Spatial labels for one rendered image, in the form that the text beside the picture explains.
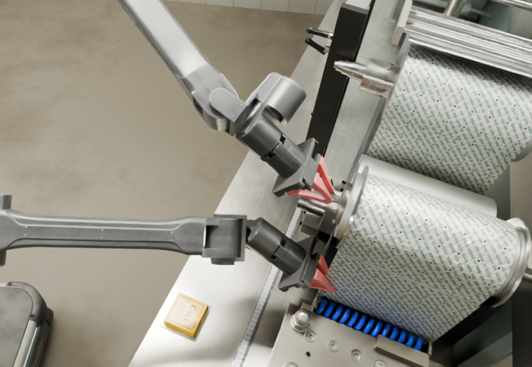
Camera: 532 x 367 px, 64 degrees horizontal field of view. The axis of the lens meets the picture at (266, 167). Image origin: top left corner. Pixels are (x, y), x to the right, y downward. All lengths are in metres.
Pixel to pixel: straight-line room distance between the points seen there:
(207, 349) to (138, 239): 0.34
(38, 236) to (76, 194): 1.62
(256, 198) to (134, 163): 1.36
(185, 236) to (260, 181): 0.50
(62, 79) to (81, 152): 0.64
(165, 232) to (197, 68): 0.27
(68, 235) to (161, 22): 0.36
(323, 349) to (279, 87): 0.48
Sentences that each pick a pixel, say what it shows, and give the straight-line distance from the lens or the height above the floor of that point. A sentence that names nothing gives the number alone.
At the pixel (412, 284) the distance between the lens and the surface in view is 0.76.
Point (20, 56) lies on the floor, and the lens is 3.27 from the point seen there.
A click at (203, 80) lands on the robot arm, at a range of 0.67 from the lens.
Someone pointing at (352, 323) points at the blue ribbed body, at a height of 1.04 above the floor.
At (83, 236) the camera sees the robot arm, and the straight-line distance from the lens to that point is 0.72.
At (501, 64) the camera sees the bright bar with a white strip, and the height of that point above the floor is 1.44.
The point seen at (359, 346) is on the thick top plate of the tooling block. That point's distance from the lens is 0.87.
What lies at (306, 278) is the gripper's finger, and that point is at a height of 1.14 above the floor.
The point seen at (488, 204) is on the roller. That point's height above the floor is 1.23.
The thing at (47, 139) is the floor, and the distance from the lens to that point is 2.64.
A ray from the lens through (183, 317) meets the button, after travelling 0.96.
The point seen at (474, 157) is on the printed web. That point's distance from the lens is 0.86.
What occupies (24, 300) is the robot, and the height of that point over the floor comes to 0.24.
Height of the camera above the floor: 1.82
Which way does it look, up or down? 50 degrees down
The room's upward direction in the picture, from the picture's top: 10 degrees clockwise
